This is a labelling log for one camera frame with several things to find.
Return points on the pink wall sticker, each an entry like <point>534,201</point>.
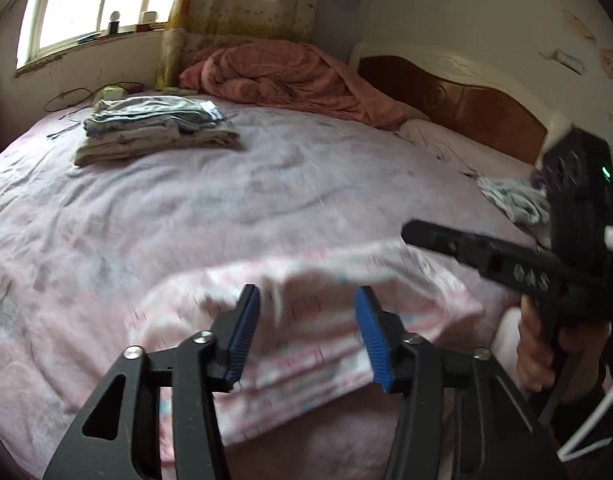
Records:
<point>579,25</point>
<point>612,64</point>

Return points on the wooden bed headboard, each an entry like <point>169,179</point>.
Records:
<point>486,105</point>

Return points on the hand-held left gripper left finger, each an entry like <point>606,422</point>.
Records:
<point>241,340</point>

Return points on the dark red flat box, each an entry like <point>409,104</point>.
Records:
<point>146,26</point>

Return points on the white framed window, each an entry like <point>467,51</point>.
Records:
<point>76,0</point>

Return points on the white wall box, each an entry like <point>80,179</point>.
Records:
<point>569,60</point>

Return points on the person's right hand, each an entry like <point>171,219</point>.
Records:
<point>534,355</point>

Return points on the white ball lamp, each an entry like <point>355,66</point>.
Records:
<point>114,15</point>

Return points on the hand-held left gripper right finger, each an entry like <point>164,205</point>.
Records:
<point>374,345</point>

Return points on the light green printed cloth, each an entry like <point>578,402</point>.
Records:
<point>511,200</point>

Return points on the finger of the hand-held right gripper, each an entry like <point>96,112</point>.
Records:
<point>466,247</point>

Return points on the pink printed pants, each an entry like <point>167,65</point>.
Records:
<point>306,320</point>

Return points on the blue flat item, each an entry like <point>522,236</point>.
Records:
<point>90,38</point>

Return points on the stack of folded clothes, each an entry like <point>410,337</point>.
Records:
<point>136,149</point>

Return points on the light blue folded garment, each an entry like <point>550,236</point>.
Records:
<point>151,115</point>

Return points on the pink quilt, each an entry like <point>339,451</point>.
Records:
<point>286,75</point>

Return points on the small white box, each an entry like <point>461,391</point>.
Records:
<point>147,16</point>

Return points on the pale pink pillow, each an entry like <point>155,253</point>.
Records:
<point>446,142</point>

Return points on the green tissue box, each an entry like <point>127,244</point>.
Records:
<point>112,93</point>

